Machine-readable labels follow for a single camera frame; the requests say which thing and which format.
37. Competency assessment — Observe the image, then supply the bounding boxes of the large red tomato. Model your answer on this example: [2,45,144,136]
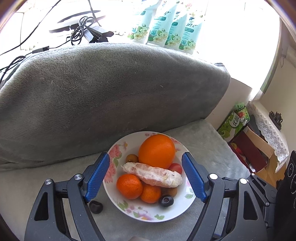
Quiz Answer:
[168,163,183,175]

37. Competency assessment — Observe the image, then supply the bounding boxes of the mandarin orange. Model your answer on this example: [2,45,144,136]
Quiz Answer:
[116,174,143,200]
[140,183,162,204]

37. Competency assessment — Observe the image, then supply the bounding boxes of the dark plum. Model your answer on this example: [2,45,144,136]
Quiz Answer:
[159,195,174,207]
[89,200,103,214]

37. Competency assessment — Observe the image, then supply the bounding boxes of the peeled pomelo segment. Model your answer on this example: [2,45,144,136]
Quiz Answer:
[121,162,183,188]

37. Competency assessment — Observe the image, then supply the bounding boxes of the brown longan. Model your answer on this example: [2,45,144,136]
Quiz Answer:
[162,188,178,197]
[125,154,138,163]

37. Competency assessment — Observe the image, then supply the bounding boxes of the cardboard box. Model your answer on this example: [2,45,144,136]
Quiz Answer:
[228,126,276,174]

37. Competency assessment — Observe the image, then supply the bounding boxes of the large orange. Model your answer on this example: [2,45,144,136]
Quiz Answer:
[138,134,176,169]

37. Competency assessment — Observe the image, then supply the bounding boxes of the white lace cloth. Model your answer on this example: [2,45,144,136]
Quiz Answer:
[247,101,290,173]

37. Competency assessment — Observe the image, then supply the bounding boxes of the floral white ceramic plate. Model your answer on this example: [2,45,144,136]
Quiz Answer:
[103,131,196,222]

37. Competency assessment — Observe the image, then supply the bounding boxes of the green snack bag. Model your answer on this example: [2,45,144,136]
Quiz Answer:
[218,102,250,142]

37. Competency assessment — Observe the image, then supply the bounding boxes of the grey sofa back cushion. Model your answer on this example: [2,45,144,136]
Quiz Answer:
[1,43,230,170]

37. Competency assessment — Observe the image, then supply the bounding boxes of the dark figurine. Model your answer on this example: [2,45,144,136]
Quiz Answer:
[269,111,283,130]

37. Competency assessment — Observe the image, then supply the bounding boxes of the white sofa armrest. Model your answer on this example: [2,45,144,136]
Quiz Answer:
[206,78,252,130]

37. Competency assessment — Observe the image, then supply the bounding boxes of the green floral wipes pack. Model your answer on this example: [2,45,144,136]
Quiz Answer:
[127,1,161,44]

